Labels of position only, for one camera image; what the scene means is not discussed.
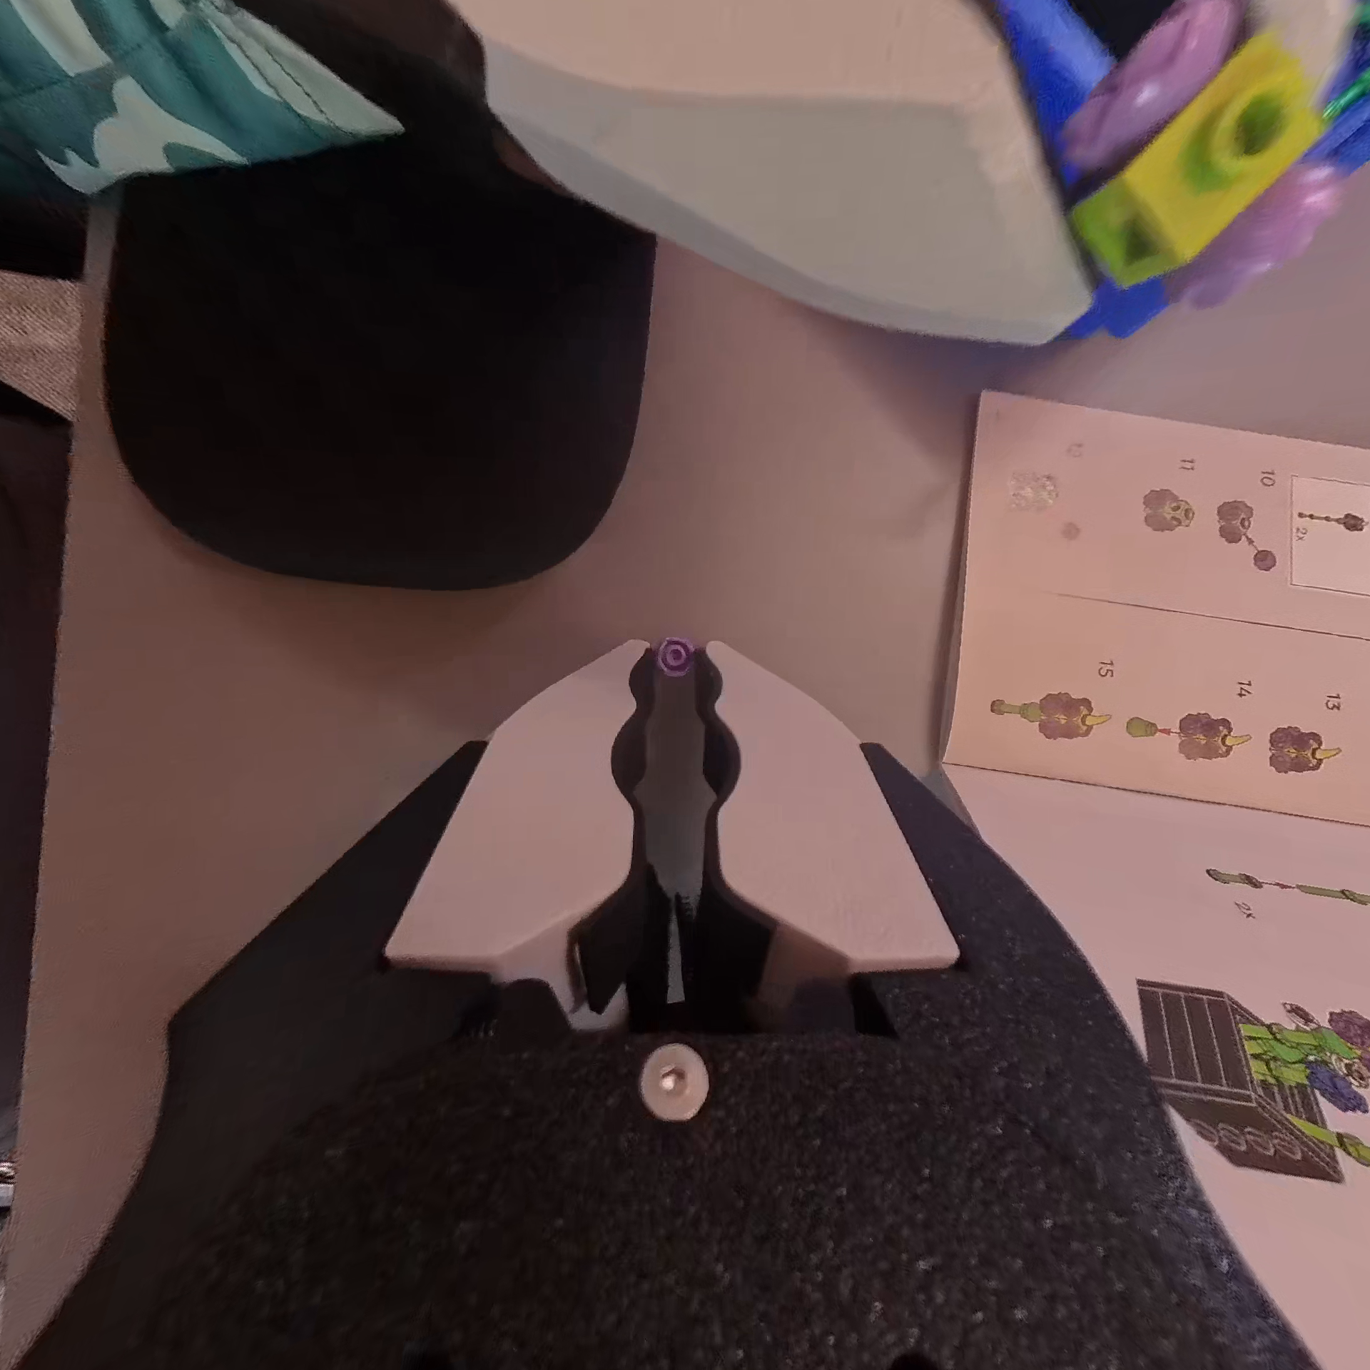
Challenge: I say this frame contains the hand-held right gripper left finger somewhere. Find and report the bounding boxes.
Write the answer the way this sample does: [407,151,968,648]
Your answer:
[386,639,653,1024]

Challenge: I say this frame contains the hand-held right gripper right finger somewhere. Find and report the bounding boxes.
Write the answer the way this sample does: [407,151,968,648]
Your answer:
[684,639,960,1024]

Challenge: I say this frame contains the lime cube brick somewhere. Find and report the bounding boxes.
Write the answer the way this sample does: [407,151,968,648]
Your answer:
[1066,30,1332,291]

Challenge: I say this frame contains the grey desk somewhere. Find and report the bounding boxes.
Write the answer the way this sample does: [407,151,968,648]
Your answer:
[0,203,1370,1370]

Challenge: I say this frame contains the instruction booklet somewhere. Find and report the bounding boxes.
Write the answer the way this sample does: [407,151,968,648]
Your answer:
[937,387,1370,1370]

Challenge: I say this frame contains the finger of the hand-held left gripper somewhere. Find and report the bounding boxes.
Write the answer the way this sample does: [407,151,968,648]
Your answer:
[444,0,1118,348]

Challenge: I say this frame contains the person's dark pants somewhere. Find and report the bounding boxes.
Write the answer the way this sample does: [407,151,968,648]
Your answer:
[0,203,108,1113]

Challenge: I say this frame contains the person's left forearm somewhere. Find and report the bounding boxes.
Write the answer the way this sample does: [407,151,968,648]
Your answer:
[0,0,407,198]

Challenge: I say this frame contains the black wrist rest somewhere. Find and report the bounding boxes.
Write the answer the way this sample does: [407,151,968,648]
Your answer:
[100,167,658,593]

